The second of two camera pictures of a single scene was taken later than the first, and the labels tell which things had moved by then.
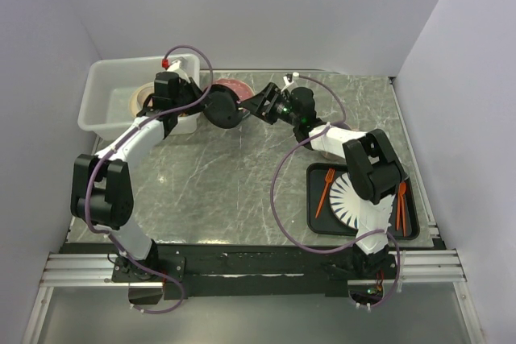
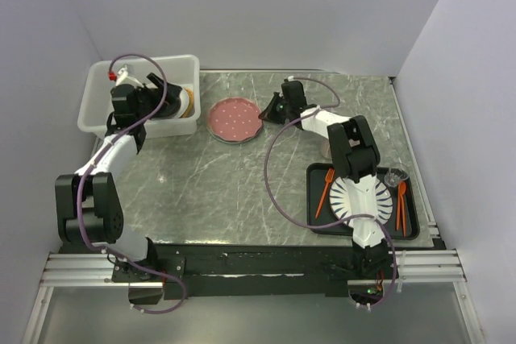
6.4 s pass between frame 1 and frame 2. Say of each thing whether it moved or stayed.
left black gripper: moved
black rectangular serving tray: stayed
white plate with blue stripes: stayed
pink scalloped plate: moved
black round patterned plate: moved
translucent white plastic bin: stayed
